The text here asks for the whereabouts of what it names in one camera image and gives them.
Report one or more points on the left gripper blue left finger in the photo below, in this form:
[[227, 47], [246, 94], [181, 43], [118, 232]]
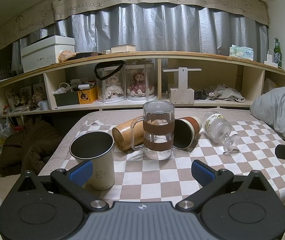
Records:
[[71, 184]]

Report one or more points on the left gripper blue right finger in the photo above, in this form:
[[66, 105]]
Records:
[[214, 183]]

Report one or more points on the clear glass mug brown bands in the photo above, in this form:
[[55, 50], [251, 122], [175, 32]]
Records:
[[158, 123]]

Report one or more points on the white paper cup dark inside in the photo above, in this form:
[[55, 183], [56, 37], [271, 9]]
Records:
[[98, 147]]

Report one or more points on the bamboo wooden cup lying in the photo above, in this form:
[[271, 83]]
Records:
[[129, 135]]

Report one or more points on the grey duvet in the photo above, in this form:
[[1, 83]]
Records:
[[270, 108]]

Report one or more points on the clear ribbed goblet lying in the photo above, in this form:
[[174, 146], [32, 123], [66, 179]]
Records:
[[218, 129]]

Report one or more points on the brown blanket on floor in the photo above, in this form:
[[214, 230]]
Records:
[[29, 149]]

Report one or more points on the brown white tumbler lying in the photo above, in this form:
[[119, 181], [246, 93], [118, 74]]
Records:
[[185, 131]]

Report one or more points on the checkered brown white cloth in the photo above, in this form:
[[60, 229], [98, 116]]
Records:
[[140, 178]]

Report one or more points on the dark green box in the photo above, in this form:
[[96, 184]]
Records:
[[66, 99]]

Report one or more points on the yellow box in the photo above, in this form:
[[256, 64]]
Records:
[[87, 96]]

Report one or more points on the grey cloth pile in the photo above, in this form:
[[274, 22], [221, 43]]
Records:
[[219, 92]]

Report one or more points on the wooden stand box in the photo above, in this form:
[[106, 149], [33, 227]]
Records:
[[181, 94]]

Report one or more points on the white power strip charger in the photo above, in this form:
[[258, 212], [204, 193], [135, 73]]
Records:
[[270, 59]]

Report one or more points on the green glass bottle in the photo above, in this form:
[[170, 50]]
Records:
[[277, 53]]

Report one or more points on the tissue pack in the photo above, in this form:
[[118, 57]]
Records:
[[241, 52]]

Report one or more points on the doll in clear case left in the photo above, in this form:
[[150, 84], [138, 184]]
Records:
[[110, 81]]

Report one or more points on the doll in clear case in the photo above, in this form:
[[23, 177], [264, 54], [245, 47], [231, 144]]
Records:
[[110, 81], [140, 82]]

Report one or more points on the long wooden shelf unit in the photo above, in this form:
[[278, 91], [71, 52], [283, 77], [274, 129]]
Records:
[[247, 77]]

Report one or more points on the doll in clear case right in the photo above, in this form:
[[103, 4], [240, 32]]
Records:
[[140, 82]]

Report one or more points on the orange plastic bag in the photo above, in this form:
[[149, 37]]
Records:
[[65, 55]]

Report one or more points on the white storage box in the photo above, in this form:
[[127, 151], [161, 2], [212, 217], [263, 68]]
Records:
[[45, 52]]

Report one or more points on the grey curtain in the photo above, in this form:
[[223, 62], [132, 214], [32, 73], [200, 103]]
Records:
[[152, 27]]

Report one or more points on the beige printed valance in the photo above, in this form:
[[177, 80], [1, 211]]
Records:
[[49, 11]]

